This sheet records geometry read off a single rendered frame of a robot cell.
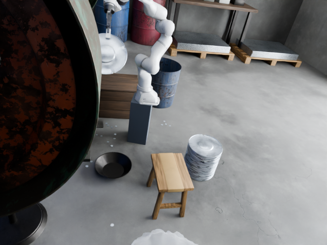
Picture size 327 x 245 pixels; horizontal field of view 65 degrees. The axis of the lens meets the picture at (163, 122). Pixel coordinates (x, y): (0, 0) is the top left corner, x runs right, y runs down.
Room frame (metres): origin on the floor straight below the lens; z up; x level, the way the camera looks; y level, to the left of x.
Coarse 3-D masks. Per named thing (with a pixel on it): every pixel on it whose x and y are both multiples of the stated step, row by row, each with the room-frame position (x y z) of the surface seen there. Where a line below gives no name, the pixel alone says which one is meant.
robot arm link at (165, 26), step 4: (164, 20) 2.08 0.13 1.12; (168, 20) 2.05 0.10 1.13; (160, 24) 2.07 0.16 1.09; (164, 24) 2.03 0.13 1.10; (168, 24) 2.03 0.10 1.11; (172, 24) 2.05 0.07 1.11; (160, 28) 2.06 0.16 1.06; (164, 28) 2.02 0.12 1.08; (168, 28) 2.02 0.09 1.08; (172, 28) 2.04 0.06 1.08; (164, 32) 2.03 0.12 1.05; (168, 32) 2.03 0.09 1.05; (172, 32) 2.05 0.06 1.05; (160, 36) 2.09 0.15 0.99; (164, 36) 2.06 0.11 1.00; (168, 36) 2.05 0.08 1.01; (160, 40) 2.05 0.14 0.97; (164, 40) 2.05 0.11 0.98; (168, 40) 2.07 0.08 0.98; (164, 44) 2.04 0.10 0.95; (168, 44) 2.06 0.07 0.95
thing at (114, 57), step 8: (104, 40) 1.71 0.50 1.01; (112, 40) 1.73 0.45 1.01; (120, 40) 1.75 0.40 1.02; (104, 48) 1.67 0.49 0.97; (112, 48) 1.69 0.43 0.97; (120, 48) 1.71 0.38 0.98; (104, 56) 1.63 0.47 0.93; (112, 56) 1.65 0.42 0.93; (120, 56) 1.67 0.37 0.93; (104, 64) 1.60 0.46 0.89; (112, 64) 1.62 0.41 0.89; (120, 64) 1.63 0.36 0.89; (104, 72) 1.57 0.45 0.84; (112, 72) 1.58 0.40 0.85
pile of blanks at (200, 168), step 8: (192, 152) 1.61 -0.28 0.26; (184, 160) 1.68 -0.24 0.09; (192, 160) 1.59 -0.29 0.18; (200, 160) 1.56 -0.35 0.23; (208, 160) 1.57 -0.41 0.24; (216, 160) 1.60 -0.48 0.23; (192, 168) 1.58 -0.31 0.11; (200, 168) 1.56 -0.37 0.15; (208, 168) 1.57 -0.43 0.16; (192, 176) 1.57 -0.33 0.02; (200, 176) 1.57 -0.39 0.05; (208, 176) 1.58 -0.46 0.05
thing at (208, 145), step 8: (192, 136) 1.79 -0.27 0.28; (200, 136) 1.82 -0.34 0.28; (208, 136) 1.84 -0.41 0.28; (192, 144) 1.68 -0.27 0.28; (200, 144) 1.70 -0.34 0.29; (208, 144) 1.72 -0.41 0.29; (216, 144) 1.74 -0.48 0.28; (200, 152) 1.60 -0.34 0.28; (208, 152) 1.62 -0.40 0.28; (216, 152) 1.64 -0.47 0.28
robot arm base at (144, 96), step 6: (138, 90) 1.94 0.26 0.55; (144, 90) 1.92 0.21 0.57; (150, 90) 1.95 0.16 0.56; (138, 96) 1.93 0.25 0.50; (144, 96) 1.92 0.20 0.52; (150, 96) 1.93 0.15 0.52; (156, 96) 1.96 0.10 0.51; (144, 102) 1.91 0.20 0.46; (150, 102) 1.93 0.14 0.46; (156, 102) 1.94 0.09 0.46
